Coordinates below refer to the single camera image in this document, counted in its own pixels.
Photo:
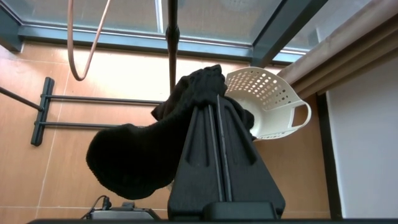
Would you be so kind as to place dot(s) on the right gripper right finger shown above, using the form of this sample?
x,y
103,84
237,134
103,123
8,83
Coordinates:
x,y
248,180

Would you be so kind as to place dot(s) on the pink clothes hanger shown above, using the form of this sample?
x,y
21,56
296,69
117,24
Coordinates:
x,y
69,37

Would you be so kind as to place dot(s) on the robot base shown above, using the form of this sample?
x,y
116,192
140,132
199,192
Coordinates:
x,y
124,214

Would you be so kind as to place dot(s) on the window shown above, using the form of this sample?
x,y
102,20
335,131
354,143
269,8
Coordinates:
x,y
217,18

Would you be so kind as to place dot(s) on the black shorts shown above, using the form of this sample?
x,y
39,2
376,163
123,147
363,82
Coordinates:
x,y
136,161

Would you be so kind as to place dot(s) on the beige curtain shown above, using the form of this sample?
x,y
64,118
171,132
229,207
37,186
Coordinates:
x,y
342,49

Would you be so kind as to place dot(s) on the black clothes rack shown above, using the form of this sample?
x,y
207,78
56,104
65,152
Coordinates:
x,y
172,40

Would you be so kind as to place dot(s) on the white laundry basket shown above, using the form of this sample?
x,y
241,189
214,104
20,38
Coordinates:
x,y
276,121

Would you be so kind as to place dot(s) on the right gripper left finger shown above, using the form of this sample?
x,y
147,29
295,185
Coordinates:
x,y
199,174

